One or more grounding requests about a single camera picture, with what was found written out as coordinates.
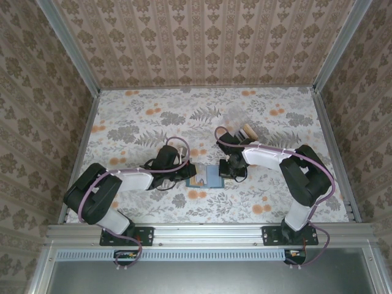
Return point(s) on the blue folding card holder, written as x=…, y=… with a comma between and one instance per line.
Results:
x=212, y=181

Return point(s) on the white credit card black stripe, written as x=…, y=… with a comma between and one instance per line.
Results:
x=243, y=135

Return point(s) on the tan orange credit card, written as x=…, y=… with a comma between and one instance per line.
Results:
x=251, y=131

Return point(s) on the clear plastic bag with item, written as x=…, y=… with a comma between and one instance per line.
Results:
x=234, y=118

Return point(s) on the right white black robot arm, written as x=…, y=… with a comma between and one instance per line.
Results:
x=263, y=157

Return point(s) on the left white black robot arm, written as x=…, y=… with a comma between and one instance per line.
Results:
x=134, y=182

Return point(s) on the floral patterned table mat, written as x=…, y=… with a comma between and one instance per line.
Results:
x=229, y=211

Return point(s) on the black connector box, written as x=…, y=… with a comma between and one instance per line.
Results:
x=295, y=257
x=125, y=258

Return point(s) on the grey sheet metal panel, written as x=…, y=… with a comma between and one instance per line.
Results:
x=208, y=278

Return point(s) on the aluminium cross rail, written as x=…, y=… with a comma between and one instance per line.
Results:
x=208, y=234

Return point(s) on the aluminium side rail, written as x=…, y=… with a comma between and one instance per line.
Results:
x=326, y=127
x=88, y=127

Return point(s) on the aluminium corner post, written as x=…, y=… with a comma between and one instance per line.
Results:
x=340, y=46
x=70, y=46

